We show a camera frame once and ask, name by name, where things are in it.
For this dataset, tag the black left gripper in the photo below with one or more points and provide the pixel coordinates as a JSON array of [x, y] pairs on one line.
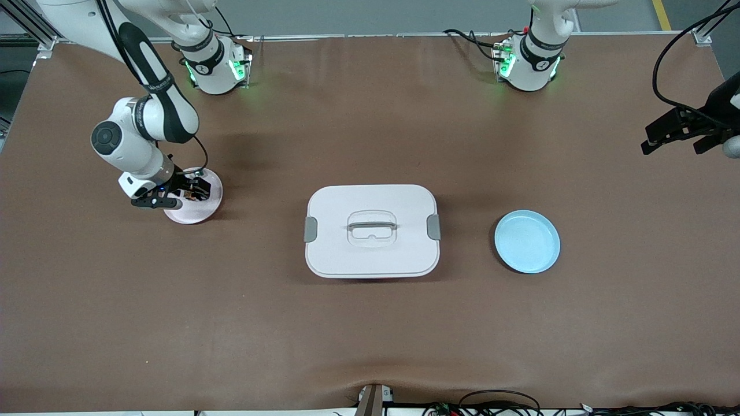
[[714, 118]]

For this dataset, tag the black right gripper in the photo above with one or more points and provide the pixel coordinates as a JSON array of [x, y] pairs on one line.
[[184, 185]]

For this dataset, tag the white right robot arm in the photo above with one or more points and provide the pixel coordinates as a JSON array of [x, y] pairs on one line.
[[124, 144]]

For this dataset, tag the white lidded box grey latches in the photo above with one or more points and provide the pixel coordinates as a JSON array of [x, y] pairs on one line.
[[370, 260]]

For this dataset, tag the pale pink round plate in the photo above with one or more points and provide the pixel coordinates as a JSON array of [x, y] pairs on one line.
[[193, 212]]

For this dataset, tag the light blue round plate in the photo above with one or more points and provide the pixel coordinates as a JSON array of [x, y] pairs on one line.
[[527, 242]]

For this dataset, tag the small green circuit board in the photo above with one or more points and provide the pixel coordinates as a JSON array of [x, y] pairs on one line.
[[445, 410]]

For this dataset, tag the aluminium frame profile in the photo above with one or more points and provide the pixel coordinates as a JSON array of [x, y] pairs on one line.
[[702, 36], [43, 33]]

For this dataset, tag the metal table edge bracket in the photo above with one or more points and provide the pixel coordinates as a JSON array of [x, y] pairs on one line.
[[373, 401]]

